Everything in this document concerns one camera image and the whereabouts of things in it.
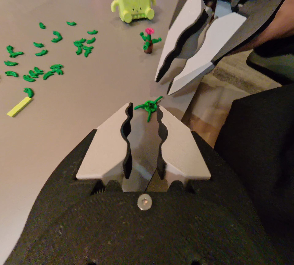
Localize green wheel stem piece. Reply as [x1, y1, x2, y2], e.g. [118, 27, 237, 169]
[134, 96, 164, 123]

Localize person's black jacket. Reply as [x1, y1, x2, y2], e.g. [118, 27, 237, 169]
[214, 83, 294, 265]

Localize lime green toy pot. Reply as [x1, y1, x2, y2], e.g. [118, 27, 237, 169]
[111, 0, 156, 24]

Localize person's right hand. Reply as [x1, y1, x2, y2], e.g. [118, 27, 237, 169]
[226, 0, 294, 56]

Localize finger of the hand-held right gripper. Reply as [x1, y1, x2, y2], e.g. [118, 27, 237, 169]
[155, 0, 209, 83]
[167, 12, 248, 96]

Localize small brick flower plant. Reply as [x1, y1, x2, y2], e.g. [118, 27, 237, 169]
[140, 28, 162, 54]

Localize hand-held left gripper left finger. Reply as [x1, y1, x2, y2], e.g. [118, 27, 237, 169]
[75, 102, 134, 186]

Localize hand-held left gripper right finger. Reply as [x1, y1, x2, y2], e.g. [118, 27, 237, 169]
[156, 105, 212, 187]

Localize scattered green leaf pieces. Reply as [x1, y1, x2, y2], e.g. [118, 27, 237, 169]
[4, 21, 99, 98]

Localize yellow flat brick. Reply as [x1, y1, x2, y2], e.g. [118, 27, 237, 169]
[6, 97, 33, 117]

